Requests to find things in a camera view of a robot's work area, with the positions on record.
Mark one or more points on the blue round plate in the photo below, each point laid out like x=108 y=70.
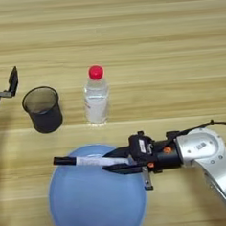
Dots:
x=93 y=203

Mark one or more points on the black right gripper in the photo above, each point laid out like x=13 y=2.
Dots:
x=168 y=155

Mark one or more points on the black mesh cup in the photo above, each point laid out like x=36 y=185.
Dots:
x=46 y=120

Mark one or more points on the clear bottle with red cap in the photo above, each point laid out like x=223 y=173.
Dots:
x=96 y=103

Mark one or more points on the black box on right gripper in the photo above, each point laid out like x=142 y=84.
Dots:
x=136 y=146

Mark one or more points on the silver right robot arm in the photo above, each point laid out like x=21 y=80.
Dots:
x=200 y=146

